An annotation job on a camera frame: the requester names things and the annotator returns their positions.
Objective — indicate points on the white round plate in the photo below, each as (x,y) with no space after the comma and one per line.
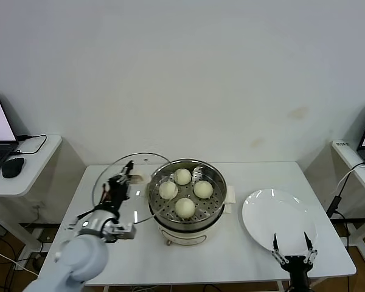
(276,219)

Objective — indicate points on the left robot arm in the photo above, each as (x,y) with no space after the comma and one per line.
(82,255)

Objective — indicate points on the round glass pot lid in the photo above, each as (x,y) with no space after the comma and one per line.
(140,210)

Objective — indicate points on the white steamed baozi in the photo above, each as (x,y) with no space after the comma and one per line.
(182,176)
(203,189)
(185,207)
(168,191)

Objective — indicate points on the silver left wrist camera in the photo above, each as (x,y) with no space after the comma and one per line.
(126,232)

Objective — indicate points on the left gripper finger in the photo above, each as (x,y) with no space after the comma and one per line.
(127,190)
(129,170)

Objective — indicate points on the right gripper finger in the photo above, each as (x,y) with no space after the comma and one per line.
(275,243)
(307,243)

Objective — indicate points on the cream electric cooking pot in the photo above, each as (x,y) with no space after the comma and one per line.
(185,235)

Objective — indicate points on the stainless steel steamer basket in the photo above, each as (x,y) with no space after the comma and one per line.
(207,203)

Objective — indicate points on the white side table with mouse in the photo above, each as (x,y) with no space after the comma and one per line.
(39,170)

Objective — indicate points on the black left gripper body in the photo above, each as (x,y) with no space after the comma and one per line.
(114,194)

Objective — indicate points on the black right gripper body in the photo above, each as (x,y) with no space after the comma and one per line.
(298,270)

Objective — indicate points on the black computer mouse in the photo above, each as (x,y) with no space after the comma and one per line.
(14,167)

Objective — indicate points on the white side table with label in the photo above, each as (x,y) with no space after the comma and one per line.
(362,179)

